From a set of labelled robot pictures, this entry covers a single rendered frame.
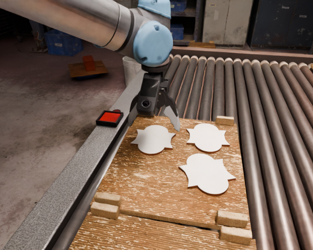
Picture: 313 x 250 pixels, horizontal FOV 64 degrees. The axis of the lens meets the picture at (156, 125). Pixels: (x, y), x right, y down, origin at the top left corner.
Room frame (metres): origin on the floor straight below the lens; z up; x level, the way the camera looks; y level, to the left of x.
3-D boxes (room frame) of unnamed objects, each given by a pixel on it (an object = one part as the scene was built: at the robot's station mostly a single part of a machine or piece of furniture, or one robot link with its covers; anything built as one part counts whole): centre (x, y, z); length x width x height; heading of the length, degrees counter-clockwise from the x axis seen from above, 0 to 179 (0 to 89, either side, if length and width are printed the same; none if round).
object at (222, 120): (0.71, -0.23, 0.95); 0.06 x 0.02 x 0.03; 79
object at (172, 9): (5.09, -0.29, 0.72); 0.50 x 0.38 x 0.16; 75
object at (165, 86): (0.64, 0.00, 1.11); 0.09 x 0.08 x 0.12; 169
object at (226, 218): (0.33, -0.15, 0.95); 0.06 x 0.02 x 0.03; 79
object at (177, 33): (5.10, -0.20, 0.25); 0.62 x 0.42 x 0.22; 90
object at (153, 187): (0.54, -0.06, 0.93); 0.41 x 0.35 x 0.02; 169
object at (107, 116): (0.76, 0.17, 0.92); 0.06 x 0.06 x 0.01; 77
